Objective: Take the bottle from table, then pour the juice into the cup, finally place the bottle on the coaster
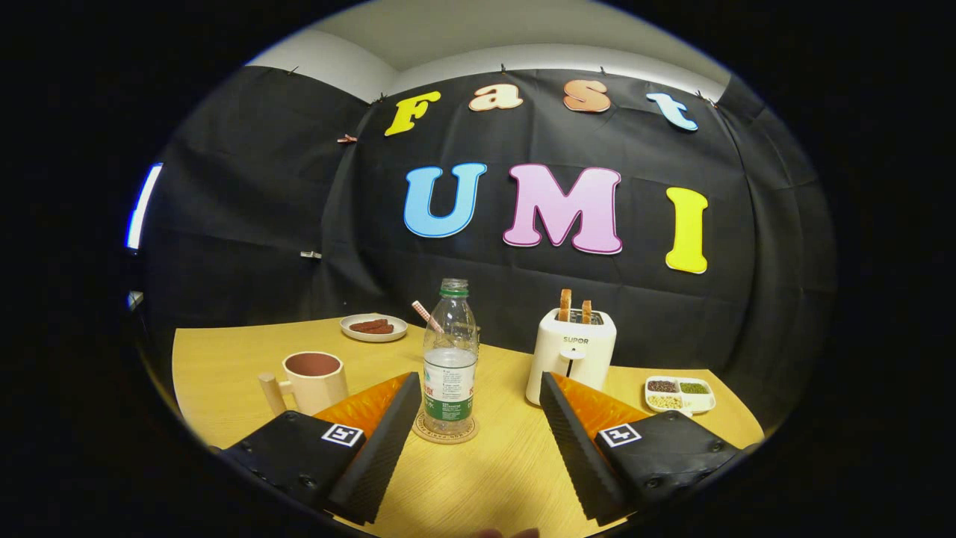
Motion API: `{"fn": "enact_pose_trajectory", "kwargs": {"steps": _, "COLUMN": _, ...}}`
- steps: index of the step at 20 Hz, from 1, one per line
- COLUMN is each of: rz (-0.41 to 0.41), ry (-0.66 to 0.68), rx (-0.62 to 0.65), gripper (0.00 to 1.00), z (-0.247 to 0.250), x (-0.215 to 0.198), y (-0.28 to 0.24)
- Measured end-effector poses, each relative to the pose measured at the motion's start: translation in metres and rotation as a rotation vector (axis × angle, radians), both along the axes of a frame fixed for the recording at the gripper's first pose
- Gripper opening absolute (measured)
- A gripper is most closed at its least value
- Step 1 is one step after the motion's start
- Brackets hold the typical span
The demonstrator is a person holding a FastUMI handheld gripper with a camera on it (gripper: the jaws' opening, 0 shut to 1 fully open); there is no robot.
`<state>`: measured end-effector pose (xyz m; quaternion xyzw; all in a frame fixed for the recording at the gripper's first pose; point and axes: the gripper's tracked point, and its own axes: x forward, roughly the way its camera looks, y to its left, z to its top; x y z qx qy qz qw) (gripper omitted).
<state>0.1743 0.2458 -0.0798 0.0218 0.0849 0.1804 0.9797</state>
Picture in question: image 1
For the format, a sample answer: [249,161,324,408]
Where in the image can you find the white toaster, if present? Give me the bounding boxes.
[525,307,618,406]

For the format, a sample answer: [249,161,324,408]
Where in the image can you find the small white round plate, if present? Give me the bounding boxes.
[340,313,409,343]

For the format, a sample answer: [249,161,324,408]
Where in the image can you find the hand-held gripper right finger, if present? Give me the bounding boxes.
[539,371,755,528]

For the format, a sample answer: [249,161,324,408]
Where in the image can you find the wooden table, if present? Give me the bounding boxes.
[172,314,766,538]

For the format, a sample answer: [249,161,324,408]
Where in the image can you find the black backdrop cloth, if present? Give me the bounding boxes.
[138,66,837,434]

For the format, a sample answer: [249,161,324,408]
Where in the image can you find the round cork coaster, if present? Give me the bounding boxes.
[412,409,479,445]

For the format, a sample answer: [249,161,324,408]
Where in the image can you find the white divided dish with beans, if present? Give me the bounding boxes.
[644,375,717,415]

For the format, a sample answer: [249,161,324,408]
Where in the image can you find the beige cup with wooden handle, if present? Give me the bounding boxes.
[258,351,350,418]

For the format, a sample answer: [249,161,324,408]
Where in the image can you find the clear plastic juice bottle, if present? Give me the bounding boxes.
[423,278,479,436]

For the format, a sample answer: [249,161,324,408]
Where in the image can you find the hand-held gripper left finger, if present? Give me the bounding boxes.
[219,371,423,526]

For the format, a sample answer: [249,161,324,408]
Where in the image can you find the bright light strip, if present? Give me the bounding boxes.
[125,162,164,251]

